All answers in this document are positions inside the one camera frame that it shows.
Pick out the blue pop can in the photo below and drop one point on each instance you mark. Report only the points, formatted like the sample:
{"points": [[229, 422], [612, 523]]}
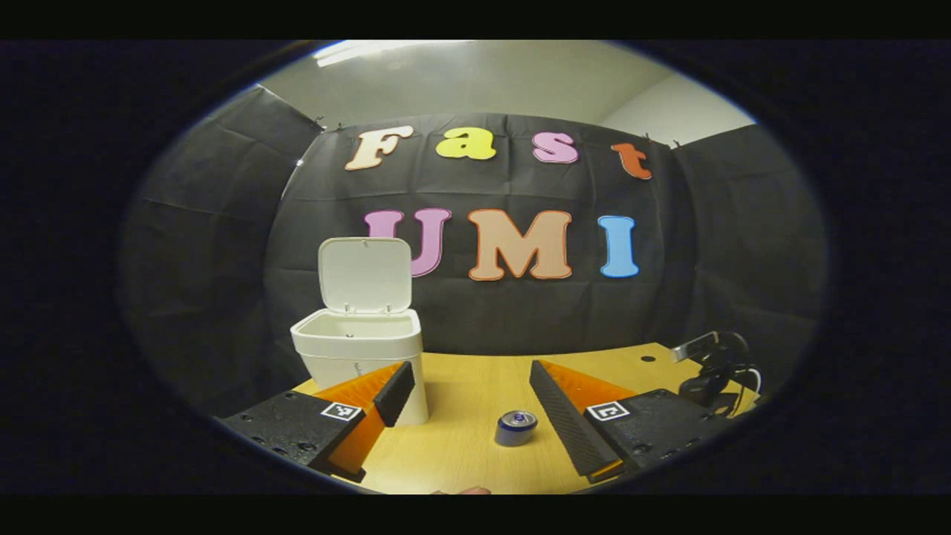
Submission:
{"points": [[515, 432]]}

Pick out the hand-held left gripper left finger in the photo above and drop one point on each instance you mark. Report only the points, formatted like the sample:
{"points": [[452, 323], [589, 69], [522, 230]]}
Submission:
{"points": [[397, 390]]}

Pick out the black camera stand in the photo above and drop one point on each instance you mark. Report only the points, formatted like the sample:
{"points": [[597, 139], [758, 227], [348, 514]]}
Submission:
{"points": [[717, 371]]}

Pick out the white desktop garbage bin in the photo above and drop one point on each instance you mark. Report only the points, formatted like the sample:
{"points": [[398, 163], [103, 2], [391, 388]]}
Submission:
{"points": [[356, 338]]}

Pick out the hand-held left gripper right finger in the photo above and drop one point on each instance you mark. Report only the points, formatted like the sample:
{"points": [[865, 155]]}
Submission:
{"points": [[565, 427]]}

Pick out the black backdrop cloth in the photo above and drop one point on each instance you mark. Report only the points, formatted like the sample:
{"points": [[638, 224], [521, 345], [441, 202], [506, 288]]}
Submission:
{"points": [[505, 319]]}

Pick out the wooden desktop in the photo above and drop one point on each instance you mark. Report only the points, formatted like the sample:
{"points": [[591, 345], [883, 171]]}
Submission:
{"points": [[461, 416]]}

